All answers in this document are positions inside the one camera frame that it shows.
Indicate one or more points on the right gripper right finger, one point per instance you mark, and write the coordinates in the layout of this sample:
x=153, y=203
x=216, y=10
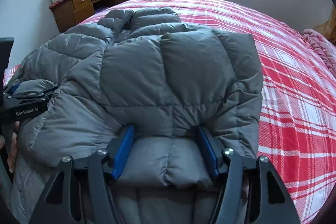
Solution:
x=268, y=199

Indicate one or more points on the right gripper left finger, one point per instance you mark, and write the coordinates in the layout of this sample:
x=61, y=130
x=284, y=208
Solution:
x=61, y=201

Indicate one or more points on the grey quilted puffer jacket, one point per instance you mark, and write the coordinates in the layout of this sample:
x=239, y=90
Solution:
x=149, y=69

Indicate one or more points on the left human hand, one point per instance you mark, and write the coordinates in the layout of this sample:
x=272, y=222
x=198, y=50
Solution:
x=14, y=149

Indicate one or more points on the red plaid bed sheet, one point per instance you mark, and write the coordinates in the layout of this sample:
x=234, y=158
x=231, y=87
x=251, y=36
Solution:
x=297, y=119

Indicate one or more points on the wooden desk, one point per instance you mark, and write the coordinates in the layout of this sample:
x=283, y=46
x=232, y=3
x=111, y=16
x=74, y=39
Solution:
x=69, y=13

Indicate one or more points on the beige curtain by headboard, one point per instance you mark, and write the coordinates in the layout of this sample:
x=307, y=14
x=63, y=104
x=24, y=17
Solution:
x=328, y=29

